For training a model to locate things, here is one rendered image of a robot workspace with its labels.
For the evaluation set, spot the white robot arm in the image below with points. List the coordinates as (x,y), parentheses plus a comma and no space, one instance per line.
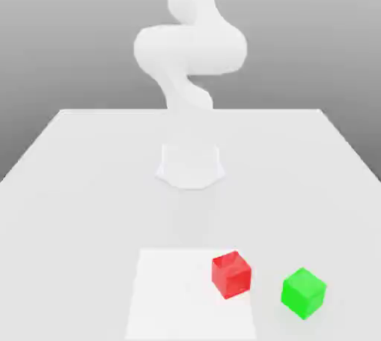
(190,49)

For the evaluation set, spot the small red cube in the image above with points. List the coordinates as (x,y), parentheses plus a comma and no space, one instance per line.
(231,275)

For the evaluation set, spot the small green cube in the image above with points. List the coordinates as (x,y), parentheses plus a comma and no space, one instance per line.
(303,293)

